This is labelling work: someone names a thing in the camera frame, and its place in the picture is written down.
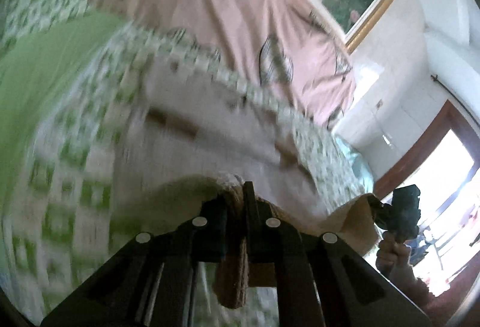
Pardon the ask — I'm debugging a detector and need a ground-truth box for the beige fleece garment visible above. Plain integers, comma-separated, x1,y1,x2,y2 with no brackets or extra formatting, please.
108,56,380,309

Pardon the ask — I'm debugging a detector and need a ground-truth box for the person's right hand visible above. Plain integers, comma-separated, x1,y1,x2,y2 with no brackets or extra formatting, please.
375,231,429,300

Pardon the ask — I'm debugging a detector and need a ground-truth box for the black curtain rod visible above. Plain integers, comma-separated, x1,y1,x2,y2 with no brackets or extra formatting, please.
430,74,480,128

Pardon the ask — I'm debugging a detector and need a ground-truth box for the green checkered quilt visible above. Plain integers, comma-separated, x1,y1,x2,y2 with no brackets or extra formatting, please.
1,0,365,323

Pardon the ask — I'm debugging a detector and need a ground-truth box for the brown wooden door frame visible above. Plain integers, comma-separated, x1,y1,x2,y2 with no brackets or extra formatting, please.
374,100,479,198

